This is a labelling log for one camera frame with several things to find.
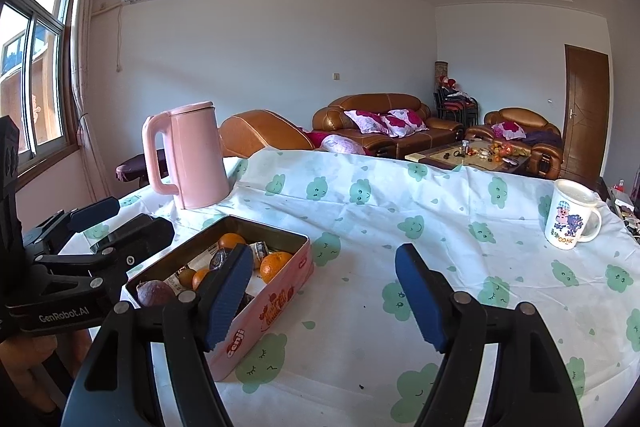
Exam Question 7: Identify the white tablecloth with green clouds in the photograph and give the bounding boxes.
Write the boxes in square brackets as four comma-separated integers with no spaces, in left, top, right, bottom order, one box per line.
[50,147,640,427]

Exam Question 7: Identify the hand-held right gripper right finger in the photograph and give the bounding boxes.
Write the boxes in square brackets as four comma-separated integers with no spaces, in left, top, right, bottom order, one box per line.
[394,243,583,427]

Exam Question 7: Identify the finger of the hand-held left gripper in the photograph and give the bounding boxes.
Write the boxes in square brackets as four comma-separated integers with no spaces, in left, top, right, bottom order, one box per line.
[35,213,176,303]
[23,197,121,258]

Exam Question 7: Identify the window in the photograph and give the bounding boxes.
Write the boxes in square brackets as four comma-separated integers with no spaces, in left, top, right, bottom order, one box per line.
[0,0,81,162]

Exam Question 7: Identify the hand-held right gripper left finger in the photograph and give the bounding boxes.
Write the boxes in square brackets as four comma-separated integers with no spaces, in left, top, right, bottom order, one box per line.
[62,243,256,427]

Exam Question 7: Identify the light curtain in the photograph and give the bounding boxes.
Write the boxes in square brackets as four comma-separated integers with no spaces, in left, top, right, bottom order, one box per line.
[70,0,108,202]

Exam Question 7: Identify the floral pink pillow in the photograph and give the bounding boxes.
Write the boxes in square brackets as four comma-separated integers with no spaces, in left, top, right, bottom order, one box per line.
[491,122,526,140]
[382,108,428,132]
[345,109,391,138]

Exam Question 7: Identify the dark purple stool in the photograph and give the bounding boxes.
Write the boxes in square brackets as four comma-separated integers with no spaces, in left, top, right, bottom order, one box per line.
[116,149,166,188]

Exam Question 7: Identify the pink electric kettle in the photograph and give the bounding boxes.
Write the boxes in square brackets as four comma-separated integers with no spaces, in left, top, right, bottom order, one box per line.
[142,102,236,210]

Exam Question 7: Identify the brown wooden door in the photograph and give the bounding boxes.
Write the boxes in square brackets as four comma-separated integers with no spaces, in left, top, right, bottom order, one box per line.
[564,44,610,182]

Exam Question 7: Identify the white cartoon mug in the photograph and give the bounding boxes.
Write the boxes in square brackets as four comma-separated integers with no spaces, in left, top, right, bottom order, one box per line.
[544,179,603,249]

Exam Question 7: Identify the purple-brown passion fruit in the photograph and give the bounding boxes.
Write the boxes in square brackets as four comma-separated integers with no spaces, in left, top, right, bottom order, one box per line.
[136,280,176,308]

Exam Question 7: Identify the purple blanket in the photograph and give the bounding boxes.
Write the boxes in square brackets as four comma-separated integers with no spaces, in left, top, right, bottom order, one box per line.
[522,130,562,150]

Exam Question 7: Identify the pink tin box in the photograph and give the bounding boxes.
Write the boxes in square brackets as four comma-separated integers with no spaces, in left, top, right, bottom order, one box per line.
[125,215,315,383]

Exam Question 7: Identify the large orange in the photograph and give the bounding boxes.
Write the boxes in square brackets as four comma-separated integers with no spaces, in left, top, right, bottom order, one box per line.
[260,252,294,285]

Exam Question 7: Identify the brown leather sofa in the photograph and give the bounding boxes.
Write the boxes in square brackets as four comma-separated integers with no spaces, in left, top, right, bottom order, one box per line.
[312,93,463,158]

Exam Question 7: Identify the coffee table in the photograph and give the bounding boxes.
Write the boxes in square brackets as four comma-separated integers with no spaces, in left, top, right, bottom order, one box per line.
[405,139,531,178]

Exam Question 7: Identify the paper leaflet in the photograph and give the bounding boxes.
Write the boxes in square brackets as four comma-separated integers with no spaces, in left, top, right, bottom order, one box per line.
[165,244,221,293]

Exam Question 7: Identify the stack of dark chairs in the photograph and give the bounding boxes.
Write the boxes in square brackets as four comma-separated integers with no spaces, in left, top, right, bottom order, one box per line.
[435,79,478,128]

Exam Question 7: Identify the brown leather armchair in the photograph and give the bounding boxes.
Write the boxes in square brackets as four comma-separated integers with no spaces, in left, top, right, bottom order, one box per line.
[219,109,316,158]
[465,108,563,178]

